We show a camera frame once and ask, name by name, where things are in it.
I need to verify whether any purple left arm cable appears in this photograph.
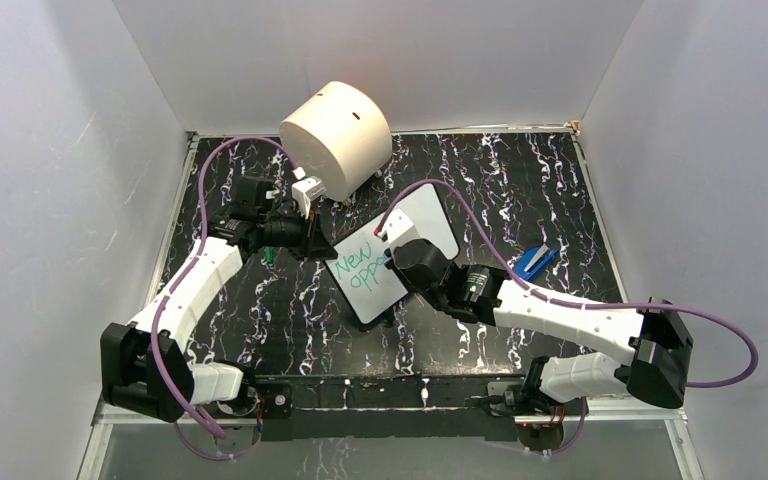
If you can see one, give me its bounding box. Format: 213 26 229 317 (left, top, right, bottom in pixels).
149 136 302 462

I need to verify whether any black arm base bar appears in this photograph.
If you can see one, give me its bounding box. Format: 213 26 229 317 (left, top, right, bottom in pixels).
195 374 564 445

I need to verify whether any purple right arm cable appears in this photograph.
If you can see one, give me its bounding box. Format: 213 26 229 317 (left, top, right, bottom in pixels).
375 178 760 455

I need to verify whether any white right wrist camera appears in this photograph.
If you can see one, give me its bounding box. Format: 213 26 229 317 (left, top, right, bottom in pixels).
375 208 420 255

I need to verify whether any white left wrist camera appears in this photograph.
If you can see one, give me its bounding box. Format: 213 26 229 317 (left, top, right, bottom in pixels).
291 175 326 219

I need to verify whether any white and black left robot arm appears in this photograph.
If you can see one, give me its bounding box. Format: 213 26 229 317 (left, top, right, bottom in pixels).
100 177 337 423

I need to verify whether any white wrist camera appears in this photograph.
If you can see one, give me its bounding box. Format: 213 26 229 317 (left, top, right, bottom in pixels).
291 175 326 219
375 208 420 255

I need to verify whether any cream cylindrical container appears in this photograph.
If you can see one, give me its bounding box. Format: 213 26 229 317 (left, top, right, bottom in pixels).
279 81 392 202

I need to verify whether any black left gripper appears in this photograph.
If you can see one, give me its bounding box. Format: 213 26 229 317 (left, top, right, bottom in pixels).
259 205 337 263

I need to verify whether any black framed whiteboard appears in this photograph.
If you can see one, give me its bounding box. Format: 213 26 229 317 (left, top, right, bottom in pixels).
326 184 460 325

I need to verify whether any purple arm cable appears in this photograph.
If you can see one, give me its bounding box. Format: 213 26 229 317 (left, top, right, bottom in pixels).
375 178 760 455
149 136 302 462

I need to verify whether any blue stapler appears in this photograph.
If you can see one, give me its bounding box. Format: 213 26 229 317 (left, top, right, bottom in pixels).
513 244 559 281

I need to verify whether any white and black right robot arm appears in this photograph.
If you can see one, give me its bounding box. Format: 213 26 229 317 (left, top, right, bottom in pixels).
388 239 693 414

